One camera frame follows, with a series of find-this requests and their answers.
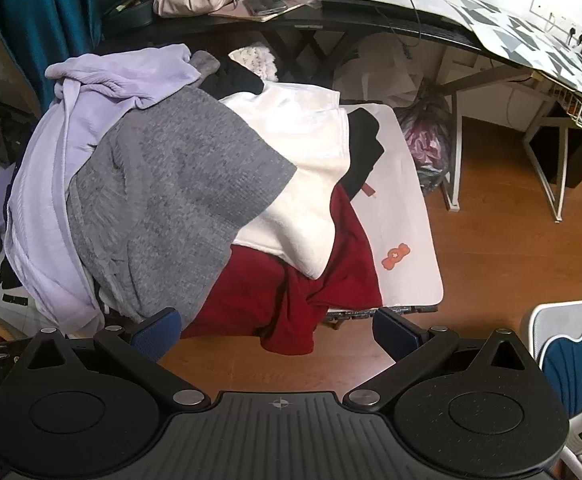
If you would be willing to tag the grey fleece cloth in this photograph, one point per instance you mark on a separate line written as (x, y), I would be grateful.
(205, 64)

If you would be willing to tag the white fluffy knit garment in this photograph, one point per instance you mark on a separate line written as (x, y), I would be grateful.
(256, 57)

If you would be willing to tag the black computer case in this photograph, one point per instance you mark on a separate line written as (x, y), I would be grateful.
(576, 160)

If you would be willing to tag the smartphone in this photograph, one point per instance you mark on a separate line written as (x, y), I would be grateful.
(266, 4)

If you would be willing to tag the dark red garment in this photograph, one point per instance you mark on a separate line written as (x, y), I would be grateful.
(281, 300)

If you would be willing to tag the black desk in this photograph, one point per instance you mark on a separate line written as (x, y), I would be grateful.
(351, 25)

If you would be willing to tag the lavender sweatshirt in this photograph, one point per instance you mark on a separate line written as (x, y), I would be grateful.
(46, 185)

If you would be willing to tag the dark plastic bag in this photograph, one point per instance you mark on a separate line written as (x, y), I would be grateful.
(426, 145)

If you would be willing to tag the white metal table frame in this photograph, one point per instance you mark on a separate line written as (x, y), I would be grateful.
(453, 160)

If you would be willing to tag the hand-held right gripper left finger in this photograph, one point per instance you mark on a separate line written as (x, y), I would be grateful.
(158, 334)

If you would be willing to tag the geometric patterned tablecloth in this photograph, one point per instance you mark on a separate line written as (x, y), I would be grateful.
(521, 30)

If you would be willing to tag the white fleece garment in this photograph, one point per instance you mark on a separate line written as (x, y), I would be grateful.
(301, 185)

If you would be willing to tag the grey knit sweater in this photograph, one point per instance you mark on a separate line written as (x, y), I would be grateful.
(171, 185)

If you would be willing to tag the small white folding table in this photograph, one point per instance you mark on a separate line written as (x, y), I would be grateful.
(406, 200)

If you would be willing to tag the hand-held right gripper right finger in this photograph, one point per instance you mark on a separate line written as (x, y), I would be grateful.
(395, 334)

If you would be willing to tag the white network wall plate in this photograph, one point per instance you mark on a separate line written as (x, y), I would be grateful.
(548, 11)

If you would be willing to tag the black garment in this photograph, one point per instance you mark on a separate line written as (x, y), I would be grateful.
(363, 150)
(236, 82)

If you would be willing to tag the teal curtain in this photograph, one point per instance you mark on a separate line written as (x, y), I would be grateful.
(31, 10)

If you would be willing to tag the white blue mesh chair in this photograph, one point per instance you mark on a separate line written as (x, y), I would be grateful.
(576, 360)

